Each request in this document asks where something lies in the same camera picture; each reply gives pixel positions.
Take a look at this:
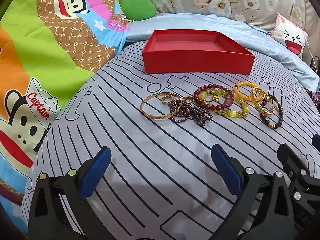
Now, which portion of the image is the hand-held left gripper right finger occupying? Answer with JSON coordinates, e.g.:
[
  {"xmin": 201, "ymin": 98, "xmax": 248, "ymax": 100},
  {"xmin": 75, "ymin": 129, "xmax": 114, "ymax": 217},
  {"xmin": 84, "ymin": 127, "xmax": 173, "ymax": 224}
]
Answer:
[{"xmin": 211, "ymin": 144, "xmax": 296, "ymax": 240}]

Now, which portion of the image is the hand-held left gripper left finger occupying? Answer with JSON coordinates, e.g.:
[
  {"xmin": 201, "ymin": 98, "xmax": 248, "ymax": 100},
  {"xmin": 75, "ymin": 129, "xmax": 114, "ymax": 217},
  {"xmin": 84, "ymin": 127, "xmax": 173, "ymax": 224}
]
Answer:
[{"xmin": 28, "ymin": 146, "xmax": 112, "ymax": 240}]

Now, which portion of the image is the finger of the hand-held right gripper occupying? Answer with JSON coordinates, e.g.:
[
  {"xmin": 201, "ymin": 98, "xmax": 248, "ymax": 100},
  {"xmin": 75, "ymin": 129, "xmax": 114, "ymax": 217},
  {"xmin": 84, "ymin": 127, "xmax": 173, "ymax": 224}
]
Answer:
[
  {"xmin": 277, "ymin": 143, "xmax": 317, "ymax": 200},
  {"xmin": 312, "ymin": 134, "xmax": 320, "ymax": 154}
]

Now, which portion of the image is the black bead bracelet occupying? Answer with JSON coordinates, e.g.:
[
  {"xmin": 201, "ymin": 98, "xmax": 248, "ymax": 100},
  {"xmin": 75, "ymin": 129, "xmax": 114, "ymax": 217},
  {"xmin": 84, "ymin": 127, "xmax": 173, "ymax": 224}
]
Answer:
[{"xmin": 259, "ymin": 94, "xmax": 284, "ymax": 130}]

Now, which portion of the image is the yellow-green stone bead bracelet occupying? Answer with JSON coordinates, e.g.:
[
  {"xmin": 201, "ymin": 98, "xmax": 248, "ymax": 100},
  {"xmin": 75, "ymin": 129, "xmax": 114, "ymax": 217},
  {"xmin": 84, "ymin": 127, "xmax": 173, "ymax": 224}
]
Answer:
[{"xmin": 199, "ymin": 89, "xmax": 250, "ymax": 118}]

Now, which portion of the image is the dark purple bead bracelet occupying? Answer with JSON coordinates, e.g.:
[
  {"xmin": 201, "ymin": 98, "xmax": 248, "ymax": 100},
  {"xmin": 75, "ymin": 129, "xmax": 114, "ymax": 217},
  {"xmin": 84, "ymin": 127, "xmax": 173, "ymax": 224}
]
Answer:
[{"xmin": 168, "ymin": 99, "xmax": 213, "ymax": 128}]

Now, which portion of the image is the wide gold chain bracelet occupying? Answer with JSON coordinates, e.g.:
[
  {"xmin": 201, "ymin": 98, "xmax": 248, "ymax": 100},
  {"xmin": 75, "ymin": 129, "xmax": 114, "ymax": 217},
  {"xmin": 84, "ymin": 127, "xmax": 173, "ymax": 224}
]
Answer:
[{"xmin": 250, "ymin": 87, "xmax": 275, "ymax": 117}]

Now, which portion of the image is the dark red bead bracelet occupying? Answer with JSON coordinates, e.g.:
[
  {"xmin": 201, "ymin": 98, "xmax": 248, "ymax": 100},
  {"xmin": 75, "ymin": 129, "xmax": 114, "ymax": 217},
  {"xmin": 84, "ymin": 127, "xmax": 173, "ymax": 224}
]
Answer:
[{"xmin": 194, "ymin": 85, "xmax": 235, "ymax": 111}]

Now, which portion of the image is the thin gold bangle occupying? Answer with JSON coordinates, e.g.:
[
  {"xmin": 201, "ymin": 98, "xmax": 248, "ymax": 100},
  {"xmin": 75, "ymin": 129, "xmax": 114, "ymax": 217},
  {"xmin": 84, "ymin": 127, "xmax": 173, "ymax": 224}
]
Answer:
[{"xmin": 140, "ymin": 92, "xmax": 183, "ymax": 121}]

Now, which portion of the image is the orange-yellow bead bracelet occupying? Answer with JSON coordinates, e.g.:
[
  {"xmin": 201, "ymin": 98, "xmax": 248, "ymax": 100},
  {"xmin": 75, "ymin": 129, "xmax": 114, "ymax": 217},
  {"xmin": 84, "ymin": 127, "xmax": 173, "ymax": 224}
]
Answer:
[{"xmin": 233, "ymin": 81, "xmax": 267, "ymax": 103}]

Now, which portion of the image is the small gold ring bracelet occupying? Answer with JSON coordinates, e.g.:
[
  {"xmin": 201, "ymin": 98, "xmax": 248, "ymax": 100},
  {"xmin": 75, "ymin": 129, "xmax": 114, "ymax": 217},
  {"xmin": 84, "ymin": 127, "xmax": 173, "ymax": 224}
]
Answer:
[{"xmin": 162, "ymin": 94, "xmax": 180, "ymax": 106}]

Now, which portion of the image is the red cardboard box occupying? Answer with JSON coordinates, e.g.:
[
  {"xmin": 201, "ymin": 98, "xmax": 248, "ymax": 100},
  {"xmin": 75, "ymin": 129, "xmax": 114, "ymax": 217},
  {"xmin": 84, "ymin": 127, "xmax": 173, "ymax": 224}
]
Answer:
[{"xmin": 142, "ymin": 29, "xmax": 256, "ymax": 75}]

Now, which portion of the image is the grey striped bed sheet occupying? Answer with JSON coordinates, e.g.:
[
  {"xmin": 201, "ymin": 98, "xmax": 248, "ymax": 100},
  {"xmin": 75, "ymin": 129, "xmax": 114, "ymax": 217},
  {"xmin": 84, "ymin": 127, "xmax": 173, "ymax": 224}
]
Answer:
[{"xmin": 21, "ymin": 40, "xmax": 320, "ymax": 240}]

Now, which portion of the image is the light blue quilt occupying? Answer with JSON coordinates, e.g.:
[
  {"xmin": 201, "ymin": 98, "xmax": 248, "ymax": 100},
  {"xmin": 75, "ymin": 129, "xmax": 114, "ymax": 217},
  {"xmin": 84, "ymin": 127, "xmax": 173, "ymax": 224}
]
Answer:
[{"xmin": 125, "ymin": 13, "xmax": 320, "ymax": 94}]

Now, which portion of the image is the laughing cat face pillow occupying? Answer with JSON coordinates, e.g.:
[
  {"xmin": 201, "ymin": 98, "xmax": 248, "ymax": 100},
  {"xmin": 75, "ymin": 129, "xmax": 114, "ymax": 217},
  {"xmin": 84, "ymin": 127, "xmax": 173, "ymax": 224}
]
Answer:
[{"xmin": 270, "ymin": 12, "xmax": 309, "ymax": 57}]

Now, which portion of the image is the cartoon monkey blanket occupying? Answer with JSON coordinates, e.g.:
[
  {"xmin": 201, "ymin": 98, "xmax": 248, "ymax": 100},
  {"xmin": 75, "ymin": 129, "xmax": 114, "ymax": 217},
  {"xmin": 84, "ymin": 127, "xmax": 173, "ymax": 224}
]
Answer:
[{"xmin": 0, "ymin": 0, "xmax": 129, "ymax": 230}]

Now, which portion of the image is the green pillow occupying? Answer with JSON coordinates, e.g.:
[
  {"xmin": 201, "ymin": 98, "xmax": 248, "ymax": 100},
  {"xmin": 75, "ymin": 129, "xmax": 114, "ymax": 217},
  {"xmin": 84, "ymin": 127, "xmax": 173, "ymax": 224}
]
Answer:
[{"xmin": 119, "ymin": 0, "xmax": 156, "ymax": 22}]

